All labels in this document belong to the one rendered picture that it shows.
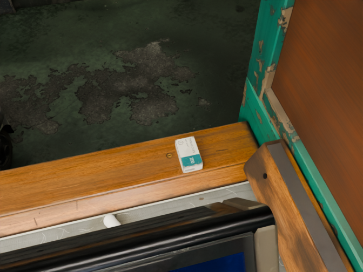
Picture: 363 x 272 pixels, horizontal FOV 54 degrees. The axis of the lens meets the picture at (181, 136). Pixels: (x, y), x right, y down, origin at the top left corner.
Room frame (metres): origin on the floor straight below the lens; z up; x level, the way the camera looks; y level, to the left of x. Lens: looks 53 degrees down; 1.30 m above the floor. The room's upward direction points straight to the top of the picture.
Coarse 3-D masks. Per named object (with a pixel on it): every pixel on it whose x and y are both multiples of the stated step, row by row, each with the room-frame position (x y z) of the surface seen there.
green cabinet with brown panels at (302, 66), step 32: (288, 0) 0.42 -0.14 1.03; (320, 0) 0.37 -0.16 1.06; (352, 0) 0.33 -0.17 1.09; (256, 32) 0.48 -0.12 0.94; (288, 32) 0.41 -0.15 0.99; (320, 32) 0.35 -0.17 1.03; (352, 32) 0.31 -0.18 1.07; (256, 64) 0.46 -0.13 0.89; (288, 64) 0.39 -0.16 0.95; (320, 64) 0.33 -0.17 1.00; (352, 64) 0.29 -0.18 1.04; (288, 96) 0.37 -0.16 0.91; (320, 96) 0.31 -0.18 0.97; (352, 96) 0.27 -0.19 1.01; (288, 128) 0.33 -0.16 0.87; (320, 128) 0.29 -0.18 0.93; (352, 128) 0.25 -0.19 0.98; (320, 160) 0.26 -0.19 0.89; (352, 160) 0.23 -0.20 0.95; (320, 192) 0.23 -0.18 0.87; (352, 192) 0.20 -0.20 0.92; (352, 224) 0.18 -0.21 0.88; (352, 256) 0.14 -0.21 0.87
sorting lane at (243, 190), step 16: (208, 192) 0.30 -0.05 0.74; (224, 192) 0.30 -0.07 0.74; (240, 192) 0.30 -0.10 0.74; (144, 208) 0.27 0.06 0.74; (160, 208) 0.27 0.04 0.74; (176, 208) 0.27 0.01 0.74; (64, 224) 0.24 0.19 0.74; (80, 224) 0.24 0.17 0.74; (96, 224) 0.24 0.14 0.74; (0, 240) 0.22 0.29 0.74; (16, 240) 0.21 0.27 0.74; (32, 240) 0.21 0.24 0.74; (48, 240) 0.21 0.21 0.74
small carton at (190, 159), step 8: (176, 144) 0.37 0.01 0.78; (184, 144) 0.37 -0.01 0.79; (192, 144) 0.37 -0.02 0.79; (184, 152) 0.35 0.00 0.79; (192, 152) 0.35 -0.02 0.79; (184, 160) 0.34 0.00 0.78; (192, 160) 0.34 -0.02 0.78; (200, 160) 0.34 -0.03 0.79; (184, 168) 0.32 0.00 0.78; (192, 168) 0.33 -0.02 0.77; (200, 168) 0.33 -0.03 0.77
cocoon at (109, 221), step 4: (108, 216) 0.25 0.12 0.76; (112, 216) 0.25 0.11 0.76; (104, 220) 0.24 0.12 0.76; (108, 220) 0.24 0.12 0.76; (112, 220) 0.24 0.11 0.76; (116, 220) 0.24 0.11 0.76; (104, 224) 0.24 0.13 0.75; (108, 224) 0.23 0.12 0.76; (112, 224) 0.23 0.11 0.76; (116, 224) 0.23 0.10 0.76; (120, 224) 0.24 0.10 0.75
